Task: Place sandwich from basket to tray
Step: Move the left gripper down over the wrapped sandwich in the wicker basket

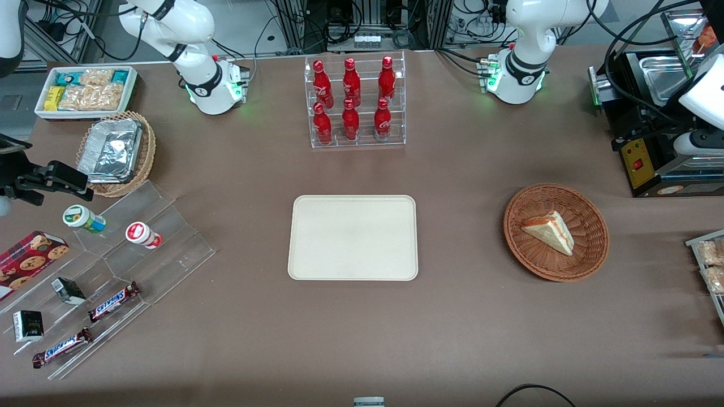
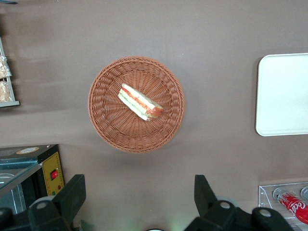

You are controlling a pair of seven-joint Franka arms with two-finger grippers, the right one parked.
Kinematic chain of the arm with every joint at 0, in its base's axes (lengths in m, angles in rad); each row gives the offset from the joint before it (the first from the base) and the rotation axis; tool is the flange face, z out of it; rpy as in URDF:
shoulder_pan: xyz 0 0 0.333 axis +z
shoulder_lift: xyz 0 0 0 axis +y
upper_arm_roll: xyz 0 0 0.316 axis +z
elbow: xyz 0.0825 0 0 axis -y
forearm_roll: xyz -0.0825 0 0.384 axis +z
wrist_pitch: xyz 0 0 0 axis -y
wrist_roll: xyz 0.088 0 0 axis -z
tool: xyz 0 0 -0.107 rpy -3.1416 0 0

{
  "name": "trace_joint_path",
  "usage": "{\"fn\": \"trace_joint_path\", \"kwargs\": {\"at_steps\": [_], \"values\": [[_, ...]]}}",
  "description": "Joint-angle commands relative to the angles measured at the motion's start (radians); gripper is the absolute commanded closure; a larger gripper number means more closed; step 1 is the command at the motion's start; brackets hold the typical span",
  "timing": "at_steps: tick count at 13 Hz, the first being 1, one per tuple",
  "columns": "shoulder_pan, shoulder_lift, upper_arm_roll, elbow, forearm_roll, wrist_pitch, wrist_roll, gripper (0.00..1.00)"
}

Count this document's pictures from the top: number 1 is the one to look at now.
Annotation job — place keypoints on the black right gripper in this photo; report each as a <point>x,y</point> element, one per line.
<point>12,174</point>

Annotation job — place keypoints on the triangle sandwich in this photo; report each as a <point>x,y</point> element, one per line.
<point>551,233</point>

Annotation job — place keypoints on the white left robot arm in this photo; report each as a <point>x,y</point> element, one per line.
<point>529,39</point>

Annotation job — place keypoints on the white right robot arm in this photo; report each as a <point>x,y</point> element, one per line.
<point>192,34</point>

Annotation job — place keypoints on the light wicker basket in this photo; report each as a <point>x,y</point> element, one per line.
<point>148,152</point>

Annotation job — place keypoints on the beige plastic tray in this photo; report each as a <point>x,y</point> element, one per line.
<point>353,237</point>

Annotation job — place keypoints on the round brown wicker basket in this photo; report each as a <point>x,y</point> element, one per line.
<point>588,249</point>

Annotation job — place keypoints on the grey metal tray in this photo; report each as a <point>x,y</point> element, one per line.
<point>718,308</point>

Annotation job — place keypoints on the green label yogurt cup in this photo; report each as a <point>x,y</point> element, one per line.
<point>83,219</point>

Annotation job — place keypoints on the aluminium foil container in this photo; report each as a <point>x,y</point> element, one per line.
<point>110,152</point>

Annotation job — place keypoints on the red cookie box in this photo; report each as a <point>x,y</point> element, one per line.
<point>28,260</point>

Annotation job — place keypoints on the white snack bin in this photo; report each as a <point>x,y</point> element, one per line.
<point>41,110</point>

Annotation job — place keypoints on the yellow snack pack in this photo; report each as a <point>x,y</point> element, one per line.
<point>54,98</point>

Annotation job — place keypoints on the clear cracker pack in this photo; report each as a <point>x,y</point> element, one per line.
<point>90,98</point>
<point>96,78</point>

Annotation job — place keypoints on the small black box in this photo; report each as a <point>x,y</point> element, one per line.
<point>68,290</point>
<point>28,326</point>

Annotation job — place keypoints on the red label yogurt cup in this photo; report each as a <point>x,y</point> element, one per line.
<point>142,234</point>

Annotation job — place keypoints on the teal snack pack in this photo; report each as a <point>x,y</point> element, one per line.
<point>68,78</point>
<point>120,76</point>

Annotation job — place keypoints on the brown Snickers bar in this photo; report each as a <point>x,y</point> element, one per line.
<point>61,347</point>
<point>113,301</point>

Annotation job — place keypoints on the clear acrylic stepped display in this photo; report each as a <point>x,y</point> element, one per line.
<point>169,254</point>

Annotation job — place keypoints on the red cola bottle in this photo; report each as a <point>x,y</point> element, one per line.
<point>322,125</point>
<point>383,121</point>
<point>322,85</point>
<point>350,121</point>
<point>352,83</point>
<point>387,82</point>

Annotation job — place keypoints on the clear acrylic bottle rack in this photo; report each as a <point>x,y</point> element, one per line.
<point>357,127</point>

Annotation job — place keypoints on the white power strip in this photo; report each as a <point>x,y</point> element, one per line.
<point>367,40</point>

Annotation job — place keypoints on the small grey device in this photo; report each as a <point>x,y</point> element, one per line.
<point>369,402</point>

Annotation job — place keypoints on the black machine with yellow panel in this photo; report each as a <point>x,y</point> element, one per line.
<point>628,118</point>

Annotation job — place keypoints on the steel pan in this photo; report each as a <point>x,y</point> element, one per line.
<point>662,76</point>

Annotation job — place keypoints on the clear snack pack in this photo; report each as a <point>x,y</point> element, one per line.
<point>715,280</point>
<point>711,252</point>

